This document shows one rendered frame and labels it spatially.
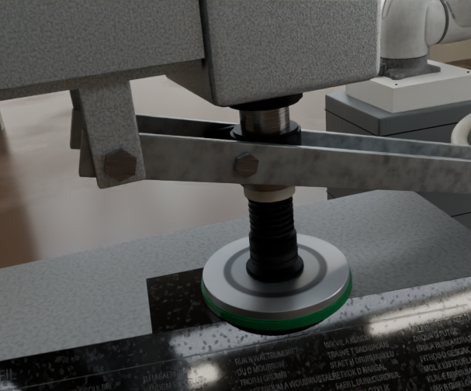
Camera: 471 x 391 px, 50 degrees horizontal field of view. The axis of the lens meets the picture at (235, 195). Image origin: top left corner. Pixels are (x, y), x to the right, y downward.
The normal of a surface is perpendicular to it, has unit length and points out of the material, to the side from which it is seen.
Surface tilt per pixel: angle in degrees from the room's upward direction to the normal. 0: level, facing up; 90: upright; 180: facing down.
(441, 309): 45
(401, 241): 0
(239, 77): 90
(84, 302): 0
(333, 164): 90
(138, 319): 0
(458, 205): 90
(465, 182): 90
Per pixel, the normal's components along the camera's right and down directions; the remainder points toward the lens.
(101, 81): 0.36, 0.34
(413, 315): 0.05, -0.37
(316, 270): -0.09, -0.91
